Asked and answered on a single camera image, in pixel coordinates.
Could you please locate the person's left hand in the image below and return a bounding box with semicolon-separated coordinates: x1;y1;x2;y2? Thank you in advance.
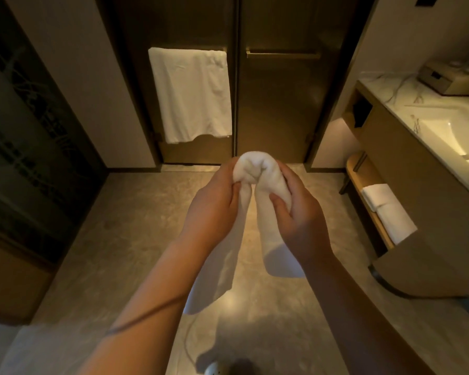
178;158;243;257

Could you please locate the person's right hand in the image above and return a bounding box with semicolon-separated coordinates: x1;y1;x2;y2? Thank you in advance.
268;160;335;270

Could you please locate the person's left forearm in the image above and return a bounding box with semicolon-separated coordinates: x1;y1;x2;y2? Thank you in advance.
78;236;219;375

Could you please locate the person's right forearm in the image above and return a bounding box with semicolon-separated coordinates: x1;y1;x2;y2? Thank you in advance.
303;253;435;375

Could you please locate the small folded white towel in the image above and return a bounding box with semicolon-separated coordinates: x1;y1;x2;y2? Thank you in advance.
361;183;392;213

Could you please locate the long folded white towel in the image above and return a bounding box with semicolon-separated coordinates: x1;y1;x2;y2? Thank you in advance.
375;202;418;246

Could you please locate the large white bath towel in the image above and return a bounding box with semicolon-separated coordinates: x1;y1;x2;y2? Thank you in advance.
147;47;233;145

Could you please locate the rounded wooden shelf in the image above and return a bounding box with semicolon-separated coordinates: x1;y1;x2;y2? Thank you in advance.
343;151;396;251

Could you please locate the bronze glass door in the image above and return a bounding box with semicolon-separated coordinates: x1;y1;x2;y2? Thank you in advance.
113;0;237;165
236;0;360;165

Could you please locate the wooden vanity with marble top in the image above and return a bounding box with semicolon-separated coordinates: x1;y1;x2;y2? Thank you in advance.
342;72;469;309

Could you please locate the white sink basin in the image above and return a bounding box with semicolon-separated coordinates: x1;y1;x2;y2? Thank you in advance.
404;103;469;170

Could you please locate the dark patterned glass door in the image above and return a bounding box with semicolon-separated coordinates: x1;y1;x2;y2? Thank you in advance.
0;0;110;327

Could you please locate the wooden tissue box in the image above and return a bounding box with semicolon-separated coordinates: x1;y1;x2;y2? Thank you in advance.
418;60;469;96

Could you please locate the gold door handle bar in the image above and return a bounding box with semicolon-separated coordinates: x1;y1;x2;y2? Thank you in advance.
245;50;322;60

